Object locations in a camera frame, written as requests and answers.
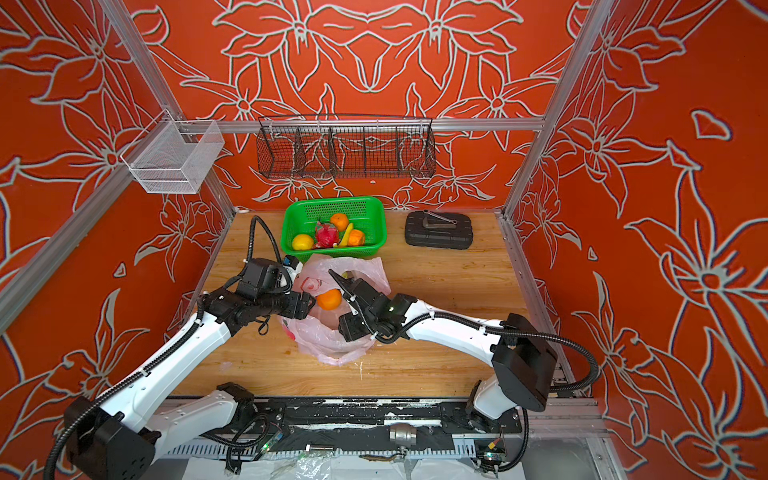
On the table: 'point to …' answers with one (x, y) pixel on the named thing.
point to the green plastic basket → (300, 216)
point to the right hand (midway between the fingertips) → (341, 326)
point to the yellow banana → (345, 239)
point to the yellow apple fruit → (302, 242)
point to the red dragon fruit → (327, 235)
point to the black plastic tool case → (438, 229)
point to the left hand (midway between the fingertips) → (302, 295)
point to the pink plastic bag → (319, 334)
